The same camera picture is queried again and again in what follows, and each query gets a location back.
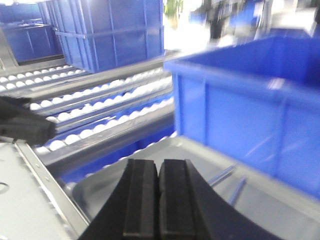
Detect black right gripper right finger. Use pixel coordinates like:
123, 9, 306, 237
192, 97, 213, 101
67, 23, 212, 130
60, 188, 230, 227
159, 159, 279, 240

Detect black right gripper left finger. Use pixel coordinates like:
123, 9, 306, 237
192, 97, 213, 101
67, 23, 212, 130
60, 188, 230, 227
79, 158, 159, 240

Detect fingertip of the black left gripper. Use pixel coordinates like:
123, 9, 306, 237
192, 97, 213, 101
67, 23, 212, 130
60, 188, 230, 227
0, 96, 57, 145

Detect steel tray foreground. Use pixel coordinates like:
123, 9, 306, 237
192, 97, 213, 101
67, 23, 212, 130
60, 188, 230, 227
71, 136, 320, 240

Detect stacked blue crates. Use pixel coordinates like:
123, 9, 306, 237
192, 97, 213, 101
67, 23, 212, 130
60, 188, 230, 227
37, 0, 165, 73

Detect blue crate facing camera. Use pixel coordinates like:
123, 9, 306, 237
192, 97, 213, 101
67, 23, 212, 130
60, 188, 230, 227
163, 35, 320, 197

